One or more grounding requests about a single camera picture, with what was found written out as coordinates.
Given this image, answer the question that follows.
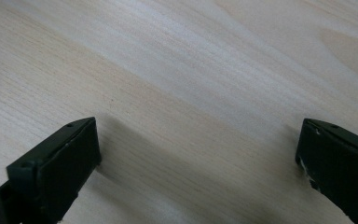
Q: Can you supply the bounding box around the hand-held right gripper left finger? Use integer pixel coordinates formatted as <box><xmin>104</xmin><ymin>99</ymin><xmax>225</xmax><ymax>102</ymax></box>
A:
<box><xmin>0</xmin><ymin>117</ymin><xmax>103</xmax><ymax>224</ymax></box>

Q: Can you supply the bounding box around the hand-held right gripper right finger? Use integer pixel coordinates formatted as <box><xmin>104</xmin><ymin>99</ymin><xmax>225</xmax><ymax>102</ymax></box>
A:
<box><xmin>295</xmin><ymin>118</ymin><xmax>358</xmax><ymax>224</ymax></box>

